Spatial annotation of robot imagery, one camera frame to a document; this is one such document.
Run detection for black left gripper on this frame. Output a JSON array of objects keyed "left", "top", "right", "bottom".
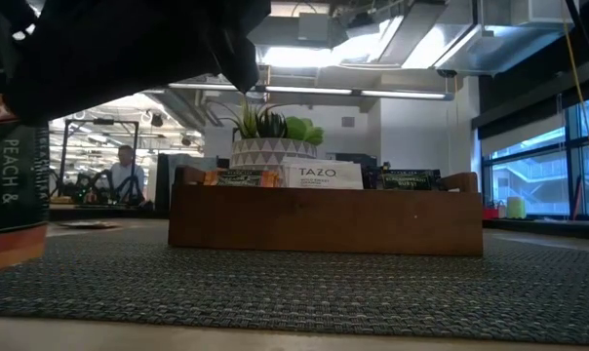
[{"left": 1, "top": 0, "right": 272, "bottom": 128}]

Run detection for red tea packet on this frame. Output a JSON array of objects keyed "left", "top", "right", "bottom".
[
  {"left": 57, "top": 219, "right": 121, "bottom": 231},
  {"left": 204, "top": 168, "right": 281, "bottom": 188},
  {"left": 0, "top": 94, "right": 51, "bottom": 272}
]

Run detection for white orange tea packet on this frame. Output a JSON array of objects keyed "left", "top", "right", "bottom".
[{"left": 281, "top": 156, "right": 366, "bottom": 191}]

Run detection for dark purple tea packet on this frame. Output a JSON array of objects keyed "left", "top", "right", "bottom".
[{"left": 362, "top": 166, "right": 443, "bottom": 192}]

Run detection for wooden three-compartment tea box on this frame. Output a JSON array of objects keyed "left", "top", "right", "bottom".
[{"left": 167, "top": 164, "right": 485, "bottom": 257}]

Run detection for person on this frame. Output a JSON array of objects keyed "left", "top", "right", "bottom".
[{"left": 108, "top": 144, "right": 148, "bottom": 205}]

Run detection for distant black robot arms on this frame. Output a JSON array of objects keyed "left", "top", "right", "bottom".
[{"left": 48, "top": 168, "right": 149, "bottom": 206}]

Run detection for grey cabinet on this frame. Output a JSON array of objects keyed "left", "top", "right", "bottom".
[{"left": 155, "top": 153, "right": 218, "bottom": 214}]

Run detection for succulent in patterned white pot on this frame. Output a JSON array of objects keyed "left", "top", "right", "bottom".
[{"left": 210, "top": 97, "right": 326, "bottom": 173}]

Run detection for ceiling light panel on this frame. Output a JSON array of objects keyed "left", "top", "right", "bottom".
[{"left": 257, "top": 33, "right": 373, "bottom": 70}]

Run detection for grey woven placemat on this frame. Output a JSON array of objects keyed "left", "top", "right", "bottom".
[{"left": 0, "top": 221, "right": 589, "bottom": 347}]

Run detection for yellow green container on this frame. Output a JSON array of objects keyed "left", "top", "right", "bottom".
[{"left": 506, "top": 196, "right": 528, "bottom": 220}]

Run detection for black metal rig frame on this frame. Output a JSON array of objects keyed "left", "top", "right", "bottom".
[{"left": 59, "top": 118, "right": 140, "bottom": 199}]

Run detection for silver ventilation duct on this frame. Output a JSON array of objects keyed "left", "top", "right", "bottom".
[{"left": 145, "top": 90, "right": 222, "bottom": 133}]

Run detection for yellow hanging cable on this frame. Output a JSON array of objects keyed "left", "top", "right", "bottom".
[{"left": 562, "top": 0, "right": 589, "bottom": 201}]

